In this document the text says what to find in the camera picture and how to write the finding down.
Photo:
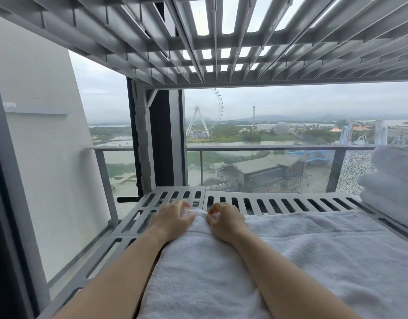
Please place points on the person's left hand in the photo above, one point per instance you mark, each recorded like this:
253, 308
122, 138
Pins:
170, 222

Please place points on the person's right hand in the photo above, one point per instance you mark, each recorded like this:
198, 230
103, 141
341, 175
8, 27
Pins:
229, 225

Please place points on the person's left fingers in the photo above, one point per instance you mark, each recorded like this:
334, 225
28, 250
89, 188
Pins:
181, 205

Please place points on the person's right fingers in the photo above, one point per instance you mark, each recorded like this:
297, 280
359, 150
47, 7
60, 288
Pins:
218, 209

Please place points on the white spread towel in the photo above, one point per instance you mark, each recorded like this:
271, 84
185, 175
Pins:
323, 255

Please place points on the person's right forearm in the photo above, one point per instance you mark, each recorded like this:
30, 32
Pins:
283, 279

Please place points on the person's left forearm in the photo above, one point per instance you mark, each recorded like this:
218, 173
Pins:
124, 275

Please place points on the grey slotted metal shelf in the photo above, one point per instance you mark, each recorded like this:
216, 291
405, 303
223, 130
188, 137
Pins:
257, 193

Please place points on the dark-roofed building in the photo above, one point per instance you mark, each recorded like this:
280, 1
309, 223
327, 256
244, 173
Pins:
257, 171

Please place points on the glass balcony railing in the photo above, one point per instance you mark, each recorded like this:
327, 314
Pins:
257, 148

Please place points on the tall ride tower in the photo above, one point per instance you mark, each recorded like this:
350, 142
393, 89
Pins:
254, 117

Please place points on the grey dome building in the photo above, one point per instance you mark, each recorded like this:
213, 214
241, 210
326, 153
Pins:
281, 128

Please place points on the large ferris wheel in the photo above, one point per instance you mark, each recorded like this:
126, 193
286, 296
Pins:
220, 102

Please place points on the blue and white ride structure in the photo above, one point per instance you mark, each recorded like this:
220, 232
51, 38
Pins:
361, 132

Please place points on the white folded towel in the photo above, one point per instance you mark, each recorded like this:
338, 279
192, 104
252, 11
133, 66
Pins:
385, 186
395, 161
390, 209

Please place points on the grey slatted metal shelf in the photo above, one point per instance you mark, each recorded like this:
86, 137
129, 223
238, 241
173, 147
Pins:
91, 29

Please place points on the grey notched rack post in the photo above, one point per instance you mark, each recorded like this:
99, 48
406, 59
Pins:
142, 146

